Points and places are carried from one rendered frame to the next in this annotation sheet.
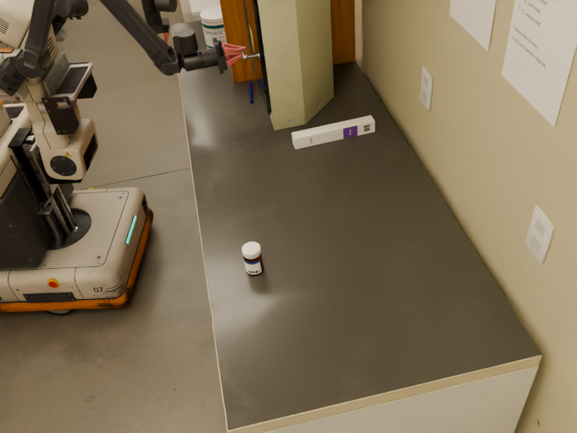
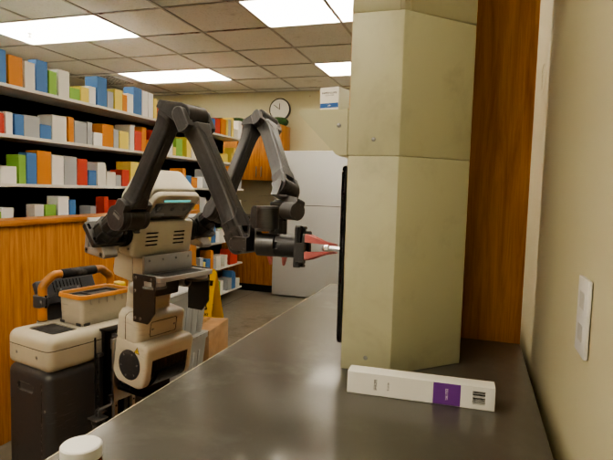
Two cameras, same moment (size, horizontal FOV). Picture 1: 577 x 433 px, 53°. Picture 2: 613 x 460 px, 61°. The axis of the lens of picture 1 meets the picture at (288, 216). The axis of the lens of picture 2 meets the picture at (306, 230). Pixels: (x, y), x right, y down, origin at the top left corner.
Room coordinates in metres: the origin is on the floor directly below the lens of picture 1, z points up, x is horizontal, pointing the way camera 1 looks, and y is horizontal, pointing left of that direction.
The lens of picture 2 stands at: (0.59, -0.39, 1.33)
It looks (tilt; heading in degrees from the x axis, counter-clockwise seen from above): 4 degrees down; 25
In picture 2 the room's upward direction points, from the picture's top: 2 degrees clockwise
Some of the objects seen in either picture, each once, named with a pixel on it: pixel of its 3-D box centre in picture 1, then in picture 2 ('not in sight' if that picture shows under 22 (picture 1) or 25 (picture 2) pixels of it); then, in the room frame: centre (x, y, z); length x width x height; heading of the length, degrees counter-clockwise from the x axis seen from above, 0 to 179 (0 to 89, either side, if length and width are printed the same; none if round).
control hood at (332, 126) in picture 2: not in sight; (340, 140); (1.80, 0.09, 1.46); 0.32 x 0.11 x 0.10; 7
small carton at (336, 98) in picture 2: not in sight; (334, 102); (1.73, 0.08, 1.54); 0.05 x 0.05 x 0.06; 82
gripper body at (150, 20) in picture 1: (153, 18); (277, 228); (2.07, 0.40, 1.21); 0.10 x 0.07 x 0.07; 97
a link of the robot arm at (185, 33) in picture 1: (179, 50); (258, 227); (1.73, 0.28, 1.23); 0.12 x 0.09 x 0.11; 84
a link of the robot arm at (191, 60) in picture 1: (191, 59); (267, 242); (1.73, 0.25, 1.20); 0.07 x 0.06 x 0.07; 99
